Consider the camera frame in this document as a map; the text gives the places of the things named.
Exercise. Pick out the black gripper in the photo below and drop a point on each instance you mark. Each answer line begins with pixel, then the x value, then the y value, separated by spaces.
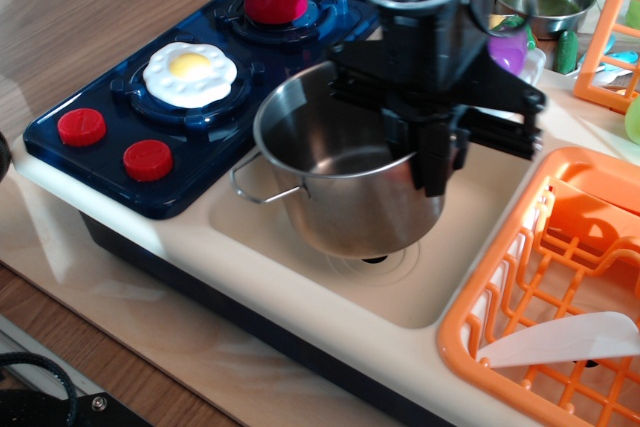
pixel 432 76

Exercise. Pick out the stainless steel pot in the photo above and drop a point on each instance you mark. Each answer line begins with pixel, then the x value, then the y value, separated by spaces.
pixel 346 193

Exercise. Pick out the steel pot in background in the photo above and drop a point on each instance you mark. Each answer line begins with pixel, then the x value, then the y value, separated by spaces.
pixel 552 18

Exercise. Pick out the cream toy sink unit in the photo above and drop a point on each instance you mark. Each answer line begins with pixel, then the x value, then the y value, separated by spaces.
pixel 381 320

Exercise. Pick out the purple toy eggplant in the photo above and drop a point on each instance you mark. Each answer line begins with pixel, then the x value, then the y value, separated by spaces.
pixel 510 43

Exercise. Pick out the green toy cucumber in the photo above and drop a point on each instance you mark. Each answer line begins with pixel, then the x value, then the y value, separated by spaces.
pixel 565 60

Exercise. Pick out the orange dish rack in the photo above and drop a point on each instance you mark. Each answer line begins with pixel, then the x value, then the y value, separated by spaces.
pixel 569 246

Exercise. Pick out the green toy fruit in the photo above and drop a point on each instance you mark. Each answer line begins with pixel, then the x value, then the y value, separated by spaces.
pixel 632 121

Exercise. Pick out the white plastic spatula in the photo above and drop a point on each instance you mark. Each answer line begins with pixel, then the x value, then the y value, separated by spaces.
pixel 589 336

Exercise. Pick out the blue toy stove top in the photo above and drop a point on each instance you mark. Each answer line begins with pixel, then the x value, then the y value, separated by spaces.
pixel 205 142

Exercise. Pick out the toy fried egg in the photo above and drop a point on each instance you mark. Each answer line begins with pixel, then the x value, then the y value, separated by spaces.
pixel 187 75

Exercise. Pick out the right red stove knob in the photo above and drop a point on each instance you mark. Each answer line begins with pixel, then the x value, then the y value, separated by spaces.
pixel 148 160

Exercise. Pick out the red stove knob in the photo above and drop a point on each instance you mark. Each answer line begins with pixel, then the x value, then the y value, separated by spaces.
pixel 148 160
pixel 81 127

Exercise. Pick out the left red stove knob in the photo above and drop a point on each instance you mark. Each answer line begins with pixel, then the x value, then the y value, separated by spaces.
pixel 81 127

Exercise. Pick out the orange wire basket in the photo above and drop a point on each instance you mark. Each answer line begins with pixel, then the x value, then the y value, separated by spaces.
pixel 619 17

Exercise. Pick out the black metal bracket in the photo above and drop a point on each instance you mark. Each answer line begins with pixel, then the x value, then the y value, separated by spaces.
pixel 102 409

